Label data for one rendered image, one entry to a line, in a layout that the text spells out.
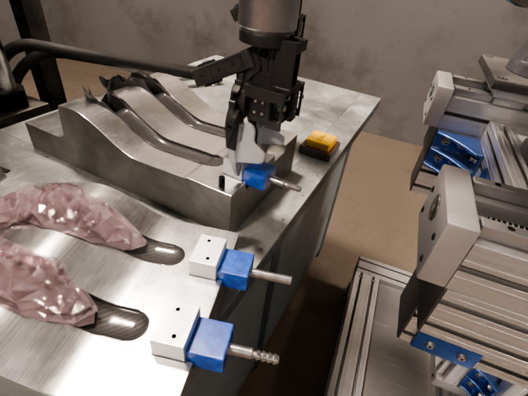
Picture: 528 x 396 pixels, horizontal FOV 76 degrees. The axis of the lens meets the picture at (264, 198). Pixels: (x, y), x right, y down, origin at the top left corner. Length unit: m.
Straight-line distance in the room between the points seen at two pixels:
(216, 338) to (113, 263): 0.17
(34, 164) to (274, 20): 0.58
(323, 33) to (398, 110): 0.83
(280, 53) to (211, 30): 2.78
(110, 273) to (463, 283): 0.42
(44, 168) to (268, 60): 0.52
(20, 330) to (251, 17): 0.41
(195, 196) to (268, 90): 0.22
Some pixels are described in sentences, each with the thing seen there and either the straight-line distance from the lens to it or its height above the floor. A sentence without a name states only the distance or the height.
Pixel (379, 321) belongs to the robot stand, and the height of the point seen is 0.21.
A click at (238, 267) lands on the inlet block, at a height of 0.87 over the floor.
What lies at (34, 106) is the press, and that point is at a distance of 1.14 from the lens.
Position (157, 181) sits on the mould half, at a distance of 0.62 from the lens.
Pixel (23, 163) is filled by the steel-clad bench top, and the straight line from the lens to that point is 0.84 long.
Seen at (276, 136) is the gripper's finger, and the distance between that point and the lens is 0.56.
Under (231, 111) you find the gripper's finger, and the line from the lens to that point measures 0.48.
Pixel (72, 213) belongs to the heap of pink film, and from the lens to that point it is 0.49.
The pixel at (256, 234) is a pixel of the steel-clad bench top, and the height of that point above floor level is 0.80.
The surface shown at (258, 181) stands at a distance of 0.54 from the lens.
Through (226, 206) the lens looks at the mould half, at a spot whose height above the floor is 0.87.
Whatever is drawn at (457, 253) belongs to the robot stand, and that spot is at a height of 0.96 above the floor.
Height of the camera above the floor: 1.21
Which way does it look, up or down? 37 degrees down
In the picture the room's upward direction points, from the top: 7 degrees clockwise
